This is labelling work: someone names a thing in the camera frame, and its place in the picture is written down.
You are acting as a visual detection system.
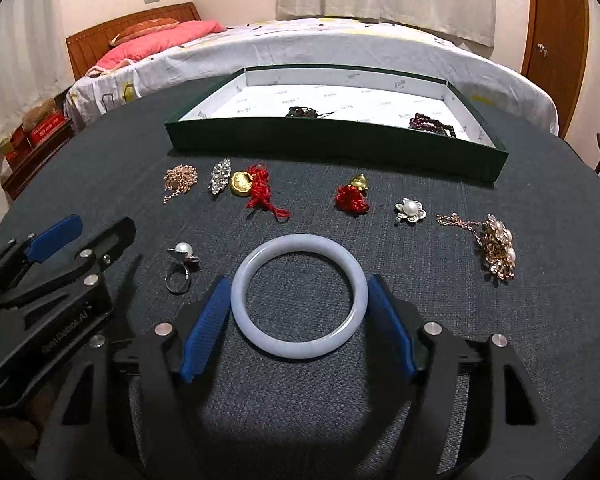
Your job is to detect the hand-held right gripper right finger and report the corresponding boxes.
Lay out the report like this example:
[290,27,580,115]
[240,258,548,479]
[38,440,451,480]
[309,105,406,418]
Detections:
[366,274,576,480]

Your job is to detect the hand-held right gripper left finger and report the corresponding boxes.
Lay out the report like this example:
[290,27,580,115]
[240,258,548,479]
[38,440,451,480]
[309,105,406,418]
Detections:
[35,276,233,480]

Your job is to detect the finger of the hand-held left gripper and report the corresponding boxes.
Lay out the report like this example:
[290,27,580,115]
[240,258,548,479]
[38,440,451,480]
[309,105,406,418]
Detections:
[0,214,84,295]
[0,217,137,312]

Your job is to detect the white jade bangle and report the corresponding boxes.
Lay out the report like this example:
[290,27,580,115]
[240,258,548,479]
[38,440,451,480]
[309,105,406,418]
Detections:
[230,234,369,360]

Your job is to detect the silver pearl ring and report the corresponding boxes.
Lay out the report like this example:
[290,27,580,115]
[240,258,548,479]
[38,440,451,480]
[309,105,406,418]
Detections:
[165,241,201,295]

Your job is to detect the rose gold chain brooch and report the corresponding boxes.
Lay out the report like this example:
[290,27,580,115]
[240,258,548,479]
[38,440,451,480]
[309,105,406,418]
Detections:
[161,163,199,205]

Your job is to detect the silver rhinestone brooch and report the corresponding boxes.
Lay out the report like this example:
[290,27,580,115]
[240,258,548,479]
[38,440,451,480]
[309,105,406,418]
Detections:
[208,158,233,195]

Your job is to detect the large gold pearl brooch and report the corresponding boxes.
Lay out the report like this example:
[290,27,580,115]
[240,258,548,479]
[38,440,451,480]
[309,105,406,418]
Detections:
[436,212,517,282]

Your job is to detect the small gold red knot charm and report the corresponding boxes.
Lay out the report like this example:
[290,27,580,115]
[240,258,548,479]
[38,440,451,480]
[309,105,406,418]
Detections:
[335,174,372,217]

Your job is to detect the gold ingot red knot charm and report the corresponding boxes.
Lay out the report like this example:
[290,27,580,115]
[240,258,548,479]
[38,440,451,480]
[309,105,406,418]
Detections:
[229,162,291,222]

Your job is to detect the white shallow box tray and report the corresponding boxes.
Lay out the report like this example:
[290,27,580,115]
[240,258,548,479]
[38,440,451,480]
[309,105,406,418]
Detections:
[164,64,510,187]

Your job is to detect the wooden nightstand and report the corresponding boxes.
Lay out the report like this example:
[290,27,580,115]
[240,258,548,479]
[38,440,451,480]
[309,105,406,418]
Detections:
[1,120,76,202]

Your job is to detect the red gift box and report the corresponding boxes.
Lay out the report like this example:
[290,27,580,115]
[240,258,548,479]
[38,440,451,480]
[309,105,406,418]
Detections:
[7,110,67,153]

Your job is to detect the pearl flower brooch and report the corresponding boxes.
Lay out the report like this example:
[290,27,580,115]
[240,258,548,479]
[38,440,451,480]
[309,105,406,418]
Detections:
[395,198,427,223]

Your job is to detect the brown fuzzy object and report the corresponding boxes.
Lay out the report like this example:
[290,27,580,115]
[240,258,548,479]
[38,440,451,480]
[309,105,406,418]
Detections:
[22,97,56,128]

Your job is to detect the white sheer curtain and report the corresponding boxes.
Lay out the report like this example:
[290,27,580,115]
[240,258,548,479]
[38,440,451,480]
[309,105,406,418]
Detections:
[0,0,76,161]

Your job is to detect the wooden headboard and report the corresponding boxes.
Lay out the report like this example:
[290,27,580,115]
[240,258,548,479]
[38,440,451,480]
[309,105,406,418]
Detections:
[66,2,201,82]

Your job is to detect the pink quilt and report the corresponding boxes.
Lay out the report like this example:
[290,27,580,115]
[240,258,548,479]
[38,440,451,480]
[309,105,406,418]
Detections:
[85,20,227,78]

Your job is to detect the orange pillow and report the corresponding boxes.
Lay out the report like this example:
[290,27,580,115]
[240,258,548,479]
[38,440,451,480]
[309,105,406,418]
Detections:
[109,18,181,46]

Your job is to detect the bed with patterned sheet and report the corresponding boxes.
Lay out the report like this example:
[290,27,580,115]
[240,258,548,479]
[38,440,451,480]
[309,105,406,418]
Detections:
[62,17,561,138]

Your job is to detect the wooden door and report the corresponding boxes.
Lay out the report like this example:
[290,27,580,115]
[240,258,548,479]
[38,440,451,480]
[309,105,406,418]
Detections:
[521,0,592,111]

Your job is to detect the garnet bead bracelet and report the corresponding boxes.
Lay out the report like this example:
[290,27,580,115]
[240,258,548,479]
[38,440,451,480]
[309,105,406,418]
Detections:
[408,112,456,137]

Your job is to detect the dark bead bracelet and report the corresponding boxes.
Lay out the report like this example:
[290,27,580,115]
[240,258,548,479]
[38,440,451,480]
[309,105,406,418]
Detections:
[286,105,337,120]

